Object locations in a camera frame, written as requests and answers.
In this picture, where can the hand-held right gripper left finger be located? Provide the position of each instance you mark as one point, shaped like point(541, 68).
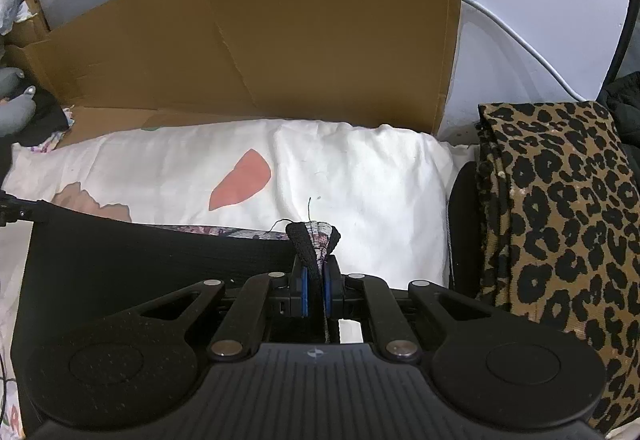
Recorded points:
point(303, 294)

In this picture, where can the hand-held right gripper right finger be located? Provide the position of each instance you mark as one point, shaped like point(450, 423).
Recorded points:
point(327, 294)

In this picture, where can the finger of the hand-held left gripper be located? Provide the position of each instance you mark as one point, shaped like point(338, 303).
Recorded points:
point(20, 211)

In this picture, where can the black pants with floral print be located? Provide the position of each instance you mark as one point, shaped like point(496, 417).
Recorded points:
point(150, 260)

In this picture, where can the black crumpled garment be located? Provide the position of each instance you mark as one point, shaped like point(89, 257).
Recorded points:
point(45, 119)

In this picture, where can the grey neck pillow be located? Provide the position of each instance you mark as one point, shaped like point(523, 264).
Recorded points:
point(15, 112)

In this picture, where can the white printed blanket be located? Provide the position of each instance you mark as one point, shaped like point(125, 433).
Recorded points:
point(350, 180)

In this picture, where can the black folded garment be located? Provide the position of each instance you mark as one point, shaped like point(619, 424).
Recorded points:
point(462, 220)

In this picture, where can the leopard print garment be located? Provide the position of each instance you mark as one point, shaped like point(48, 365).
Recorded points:
point(560, 230)

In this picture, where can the flattened cardboard box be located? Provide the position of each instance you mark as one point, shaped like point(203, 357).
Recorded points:
point(250, 44)

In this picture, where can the black jacket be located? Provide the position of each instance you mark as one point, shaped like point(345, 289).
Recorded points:
point(625, 104)

